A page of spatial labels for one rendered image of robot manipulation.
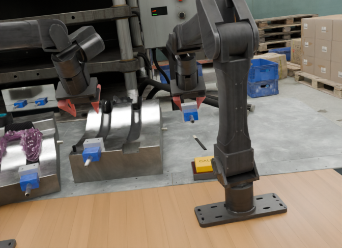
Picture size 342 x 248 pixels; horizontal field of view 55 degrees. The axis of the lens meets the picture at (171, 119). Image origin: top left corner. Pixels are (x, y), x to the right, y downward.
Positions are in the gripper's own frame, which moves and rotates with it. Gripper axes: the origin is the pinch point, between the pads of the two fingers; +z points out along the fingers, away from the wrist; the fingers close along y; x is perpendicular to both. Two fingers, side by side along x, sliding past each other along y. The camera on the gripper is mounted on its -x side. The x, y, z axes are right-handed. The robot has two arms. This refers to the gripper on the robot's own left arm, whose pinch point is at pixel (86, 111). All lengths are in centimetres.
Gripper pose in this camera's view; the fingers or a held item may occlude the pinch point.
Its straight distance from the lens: 94.0
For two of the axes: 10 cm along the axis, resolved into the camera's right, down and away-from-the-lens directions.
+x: 0.7, 7.4, -6.7
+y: -9.9, 1.1, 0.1
